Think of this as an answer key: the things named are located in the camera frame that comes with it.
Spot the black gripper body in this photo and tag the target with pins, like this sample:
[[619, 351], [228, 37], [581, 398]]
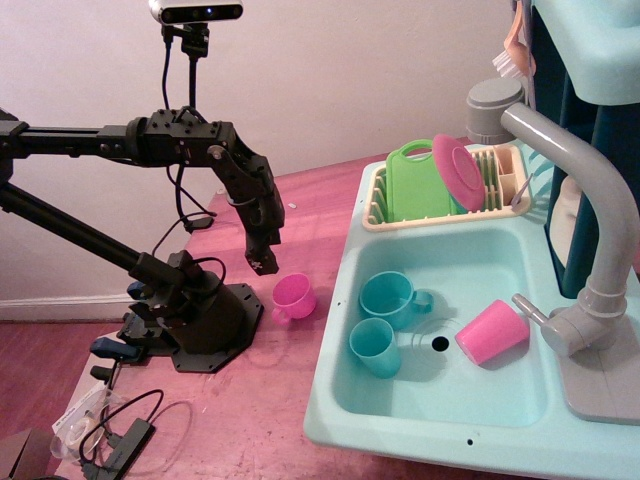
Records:
[[251, 191]]

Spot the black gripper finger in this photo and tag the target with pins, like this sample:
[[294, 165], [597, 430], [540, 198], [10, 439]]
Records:
[[259, 254]]

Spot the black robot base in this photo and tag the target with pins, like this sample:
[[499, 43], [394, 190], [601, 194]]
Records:
[[189, 314]]

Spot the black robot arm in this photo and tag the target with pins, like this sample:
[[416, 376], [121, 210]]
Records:
[[165, 138]]

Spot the teal tumbler cup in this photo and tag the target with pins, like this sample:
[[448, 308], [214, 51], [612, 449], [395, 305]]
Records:
[[373, 341]]

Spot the light blue toy sink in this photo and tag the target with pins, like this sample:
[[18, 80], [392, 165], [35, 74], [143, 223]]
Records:
[[440, 407]]

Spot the pink tumbler cup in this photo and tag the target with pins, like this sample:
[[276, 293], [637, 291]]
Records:
[[492, 332]]

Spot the green cutting board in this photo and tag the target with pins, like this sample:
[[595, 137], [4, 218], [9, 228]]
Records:
[[414, 187]]

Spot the blue table clamp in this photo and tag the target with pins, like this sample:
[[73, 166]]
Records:
[[108, 348]]

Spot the teal plate behind pink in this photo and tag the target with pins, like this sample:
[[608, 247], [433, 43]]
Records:
[[456, 208]]

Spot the black usb hub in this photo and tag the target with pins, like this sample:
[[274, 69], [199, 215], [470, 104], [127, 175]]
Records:
[[124, 455]]

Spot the beige dish rack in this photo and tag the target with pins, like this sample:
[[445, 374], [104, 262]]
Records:
[[506, 191]]

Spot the clear plastic bag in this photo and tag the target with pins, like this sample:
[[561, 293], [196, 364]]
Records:
[[78, 423]]

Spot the white dish brush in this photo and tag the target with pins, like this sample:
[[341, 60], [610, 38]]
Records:
[[515, 61]]

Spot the pink mug with handle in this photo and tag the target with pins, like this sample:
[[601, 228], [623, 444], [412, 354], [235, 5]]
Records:
[[293, 298]]

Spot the teal mug with handle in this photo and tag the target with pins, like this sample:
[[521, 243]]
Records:
[[391, 296]]

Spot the silver depth camera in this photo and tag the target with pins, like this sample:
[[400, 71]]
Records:
[[168, 12]]

